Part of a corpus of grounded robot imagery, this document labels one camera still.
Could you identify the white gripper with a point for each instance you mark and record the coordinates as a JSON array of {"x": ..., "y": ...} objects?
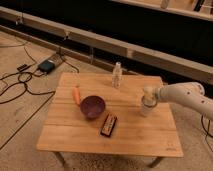
[{"x": 150, "y": 95}]

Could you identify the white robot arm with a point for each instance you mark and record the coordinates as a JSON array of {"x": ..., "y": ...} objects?
[{"x": 188, "y": 94}]

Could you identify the white ceramic cup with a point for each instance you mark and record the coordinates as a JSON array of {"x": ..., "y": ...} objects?
[{"x": 147, "y": 106}]

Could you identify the clear plastic bottle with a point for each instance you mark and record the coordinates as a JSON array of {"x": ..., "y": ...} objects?
[{"x": 116, "y": 76}]

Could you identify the dark red snack bar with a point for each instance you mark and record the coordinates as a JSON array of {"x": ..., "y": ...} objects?
[{"x": 108, "y": 125}]

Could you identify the purple bowl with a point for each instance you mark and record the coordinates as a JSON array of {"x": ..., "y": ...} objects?
[{"x": 92, "y": 106}]

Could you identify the wooden table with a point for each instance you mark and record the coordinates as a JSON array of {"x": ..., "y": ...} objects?
[{"x": 67, "y": 130}]

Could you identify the orange carrot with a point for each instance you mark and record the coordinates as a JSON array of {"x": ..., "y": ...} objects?
[{"x": 76, "y": 95}]

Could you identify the black power adapter box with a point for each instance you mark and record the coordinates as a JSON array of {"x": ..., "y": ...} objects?
[{"x": 46, "y": 66}]

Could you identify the small black plug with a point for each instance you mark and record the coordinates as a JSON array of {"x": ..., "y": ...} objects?
[{"x": 23, "y": 67}]

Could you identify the long wooden bench rail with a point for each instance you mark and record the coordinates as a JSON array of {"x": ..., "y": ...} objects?
[{"x": 141, "y": 54}]

